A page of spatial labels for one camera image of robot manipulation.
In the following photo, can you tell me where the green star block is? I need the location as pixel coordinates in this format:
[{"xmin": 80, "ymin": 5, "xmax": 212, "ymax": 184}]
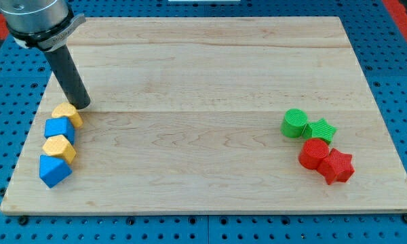
[{"xmin": 302, "ymin": 118, "xmax": 337, "ymax": 145}]

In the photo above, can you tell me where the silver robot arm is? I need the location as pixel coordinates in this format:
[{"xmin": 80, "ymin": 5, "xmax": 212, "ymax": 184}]
[{"xmin": 0, "ymin": 0, "xmax": 86, "ymax": 52}]

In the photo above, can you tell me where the yellow hexagon block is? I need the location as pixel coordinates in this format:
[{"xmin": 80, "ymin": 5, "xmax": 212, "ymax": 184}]
[{"xmin": 42, "ymin": 135, "xmax": 77, "ymax": 165}]

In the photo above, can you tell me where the wooden board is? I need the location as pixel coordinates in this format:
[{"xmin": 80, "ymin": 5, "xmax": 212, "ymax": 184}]
[{"xmin": 0, "ymin": 17, "xmax": 407, "ymax": 216}]

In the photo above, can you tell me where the red star block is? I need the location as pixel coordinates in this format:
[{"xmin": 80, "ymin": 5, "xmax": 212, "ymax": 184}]
[{"xmin": 317, "ymin": 148, "xmax": 355, "ymax": 185}]

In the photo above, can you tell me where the green cylinder block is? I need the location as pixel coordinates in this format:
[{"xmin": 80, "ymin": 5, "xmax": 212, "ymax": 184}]
[{"xmin": 281, "ymin": 108, "xmax": 308, "ymax": 138}]

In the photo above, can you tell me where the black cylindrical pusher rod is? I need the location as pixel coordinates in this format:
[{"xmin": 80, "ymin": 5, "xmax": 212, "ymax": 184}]
[{"xmin": 44, "ymin": 45, "xmax": 91, "ymax": 110}]

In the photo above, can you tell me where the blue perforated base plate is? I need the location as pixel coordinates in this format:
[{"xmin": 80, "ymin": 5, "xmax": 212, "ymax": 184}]
[{"xmin": 0, "ymin": 0, "xmax": 407, "ymax": 243}]

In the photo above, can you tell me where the red cylinder block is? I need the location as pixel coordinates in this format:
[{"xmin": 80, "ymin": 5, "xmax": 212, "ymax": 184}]
[{"xmin": 298, "ymin": 138, "xmax": 330, "ymax": 169}]

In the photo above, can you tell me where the blue triangle block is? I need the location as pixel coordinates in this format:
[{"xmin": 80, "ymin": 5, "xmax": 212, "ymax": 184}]
[{"xmin": 39, "ymin": 155, "xmax": 73, "ymax": 188}]

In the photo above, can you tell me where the yellow heart block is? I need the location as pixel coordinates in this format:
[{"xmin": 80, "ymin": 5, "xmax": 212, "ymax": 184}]
[{"xmin": 52, "ymin": 102, "xmax": 83, "ymax": 128}]

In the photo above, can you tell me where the blue cube block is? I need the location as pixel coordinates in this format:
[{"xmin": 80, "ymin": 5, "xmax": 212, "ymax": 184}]
[{"xmin": 44, "ymin": 117, "xmax": 75, "ymax": 145}]

